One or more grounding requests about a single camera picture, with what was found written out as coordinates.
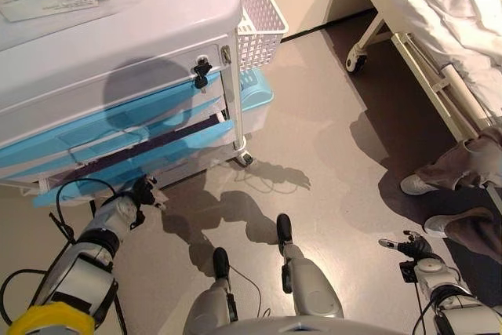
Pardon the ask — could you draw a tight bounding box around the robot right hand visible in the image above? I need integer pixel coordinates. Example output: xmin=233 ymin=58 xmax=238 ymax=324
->
xmin=378 ymin=231 xmax=432 ymax=261

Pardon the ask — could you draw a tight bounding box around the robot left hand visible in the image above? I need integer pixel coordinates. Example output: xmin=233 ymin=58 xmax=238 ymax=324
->
xmin=131 ymin=173 xmax=169 ymax=210

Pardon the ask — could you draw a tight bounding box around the blue front cart drawer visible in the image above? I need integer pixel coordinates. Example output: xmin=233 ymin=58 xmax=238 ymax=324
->
xmin=0 ymin=71 xmax=223 ymax=163
xmin=155 ymin=142 xmax=236 ymax=191
xmin=0 ymin=95 xmax=227 ymax=179
xmin=31 ymin=114 xmax=235 ymax=209

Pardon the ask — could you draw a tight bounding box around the yellow shoulder tape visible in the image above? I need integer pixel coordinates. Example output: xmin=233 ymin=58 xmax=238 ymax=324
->
xmin=6 ymin=301 xmax=97 ymax=335

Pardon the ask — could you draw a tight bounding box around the person in beige trousers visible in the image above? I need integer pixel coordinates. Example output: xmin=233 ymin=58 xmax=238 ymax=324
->
xmin=399 ymin=126 xmax=502 ymax=273

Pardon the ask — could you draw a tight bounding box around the cart caster wheel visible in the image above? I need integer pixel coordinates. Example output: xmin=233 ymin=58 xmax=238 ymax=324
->
xmin=234 ymin=146 xmax=256 ymax=166

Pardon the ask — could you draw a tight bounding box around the black key bunch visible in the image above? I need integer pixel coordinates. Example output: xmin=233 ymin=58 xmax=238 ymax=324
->
xmin=191 ymin=56 xmax=213 ymax=91

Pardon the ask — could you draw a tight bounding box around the grey robot torso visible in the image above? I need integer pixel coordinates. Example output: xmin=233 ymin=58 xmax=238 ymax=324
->
xmin=219 ymin=315 xmax=393 ymax=335

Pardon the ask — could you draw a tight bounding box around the blue lidded waste bin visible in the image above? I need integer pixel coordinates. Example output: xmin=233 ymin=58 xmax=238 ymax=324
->
xmin=238 ymin=67 xmax=275 ymax=136

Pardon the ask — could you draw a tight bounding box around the white medical cart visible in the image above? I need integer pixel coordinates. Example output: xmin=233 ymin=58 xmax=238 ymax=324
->
xmin=0 ymin=0 xmax=289 ymax=202

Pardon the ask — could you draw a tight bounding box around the white mesh side basket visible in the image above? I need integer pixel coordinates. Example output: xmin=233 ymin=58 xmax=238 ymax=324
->
xmin=233 ymin=0 xmax=290 ymax=74

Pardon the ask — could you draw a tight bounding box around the bed caster wheel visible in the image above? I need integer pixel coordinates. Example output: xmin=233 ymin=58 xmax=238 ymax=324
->
xmin=344 ymin=47 xmax=369 ymax=74

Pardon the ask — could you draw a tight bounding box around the white blanket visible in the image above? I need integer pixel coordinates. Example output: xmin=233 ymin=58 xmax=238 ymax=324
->
xmin=425 ymin=0 xmax=502 ymax=112

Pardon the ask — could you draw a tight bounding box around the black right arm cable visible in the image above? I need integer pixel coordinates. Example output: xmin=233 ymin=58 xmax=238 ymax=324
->
xmin=411 ymin=283 xmax=444 ymax=335

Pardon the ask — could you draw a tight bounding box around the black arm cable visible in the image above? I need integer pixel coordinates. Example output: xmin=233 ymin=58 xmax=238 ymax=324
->
xmin=411 ymin=283 xmax=444 ymax=335
xmin=0 ymin=177 xmax=130 ymax=335

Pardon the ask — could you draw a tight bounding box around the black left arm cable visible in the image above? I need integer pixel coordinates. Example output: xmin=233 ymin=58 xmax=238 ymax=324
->
xmin=0 ymin=177 xmax=130 ymax=335

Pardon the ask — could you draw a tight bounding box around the thin grey leg cable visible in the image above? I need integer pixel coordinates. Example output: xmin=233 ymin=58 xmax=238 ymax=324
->
xmin=229 ymin=264 xmax=271 ymax=319

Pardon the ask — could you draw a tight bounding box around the white bed side rail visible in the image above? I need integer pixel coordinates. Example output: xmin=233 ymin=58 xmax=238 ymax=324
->
xmin=390 ymin=31 xmax=495 ymax=142

